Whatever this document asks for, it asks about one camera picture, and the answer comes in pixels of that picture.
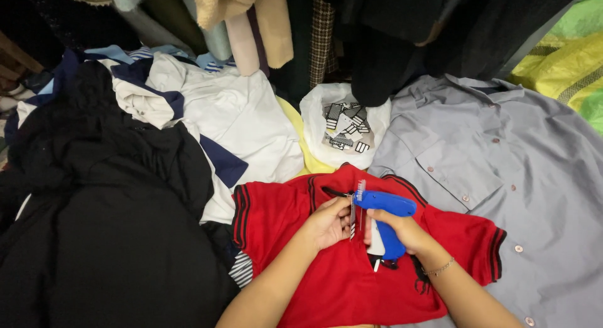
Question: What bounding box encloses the person's right hand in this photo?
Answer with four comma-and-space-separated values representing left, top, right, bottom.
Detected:
363, 208, 436, 258

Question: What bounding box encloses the black garment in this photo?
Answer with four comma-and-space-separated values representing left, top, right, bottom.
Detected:
0, 59, 241, 328

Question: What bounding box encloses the white plastic bag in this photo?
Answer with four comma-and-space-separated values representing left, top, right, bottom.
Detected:
300, 83, 392, 170

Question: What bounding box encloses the grey button shirt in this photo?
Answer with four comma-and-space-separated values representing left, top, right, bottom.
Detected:
367, 74, 603, 328

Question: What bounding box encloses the light blue striped garment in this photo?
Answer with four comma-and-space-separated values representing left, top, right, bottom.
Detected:
84, 44, 237, 74

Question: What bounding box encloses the striped navy white garment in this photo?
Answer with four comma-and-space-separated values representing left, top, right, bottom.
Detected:
228, 251, 254, 289

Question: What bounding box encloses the blue tagging gun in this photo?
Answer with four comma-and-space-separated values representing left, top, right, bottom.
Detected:
353, 179, 417, 261

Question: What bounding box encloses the person's left hand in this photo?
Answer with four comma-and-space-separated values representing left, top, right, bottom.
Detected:
304, 196, 353, 251

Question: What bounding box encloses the pile of striped hang tags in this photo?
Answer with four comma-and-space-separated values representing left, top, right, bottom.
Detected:
323, 102, 371, 154

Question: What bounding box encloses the white and navy shirt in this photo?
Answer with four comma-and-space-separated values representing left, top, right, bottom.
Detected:
16, 52, 305, 225

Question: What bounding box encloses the gold chain bracelet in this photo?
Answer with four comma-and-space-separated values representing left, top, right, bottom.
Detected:
421, 257, 456, 277

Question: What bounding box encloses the yellow green woven sack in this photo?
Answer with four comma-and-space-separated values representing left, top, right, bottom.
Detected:
506, 0, 603, 136

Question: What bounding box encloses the rack of hanging clothes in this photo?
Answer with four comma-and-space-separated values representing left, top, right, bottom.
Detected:
0, 0, 589, 108

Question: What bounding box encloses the red polo shirt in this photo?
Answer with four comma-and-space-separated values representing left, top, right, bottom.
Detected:
231, 163, 507, 328

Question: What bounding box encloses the yellow garment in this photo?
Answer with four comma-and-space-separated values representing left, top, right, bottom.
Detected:
275, 96, 337, 177

